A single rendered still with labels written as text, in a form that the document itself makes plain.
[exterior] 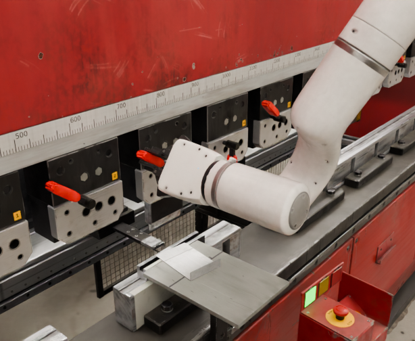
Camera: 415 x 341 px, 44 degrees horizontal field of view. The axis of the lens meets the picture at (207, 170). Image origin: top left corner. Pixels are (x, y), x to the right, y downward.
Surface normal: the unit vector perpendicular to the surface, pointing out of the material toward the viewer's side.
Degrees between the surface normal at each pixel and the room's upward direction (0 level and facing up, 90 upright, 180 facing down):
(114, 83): 90
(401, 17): 86
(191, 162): 54
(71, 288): 0
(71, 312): 0
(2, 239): 90
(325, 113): 80
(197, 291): 0
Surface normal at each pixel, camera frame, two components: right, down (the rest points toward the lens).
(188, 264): 0.00, -0.91
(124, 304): -0.65, 0.31
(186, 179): -0.53, -0.29
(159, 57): 0.76, 0.26
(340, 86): -0.30, 0.18
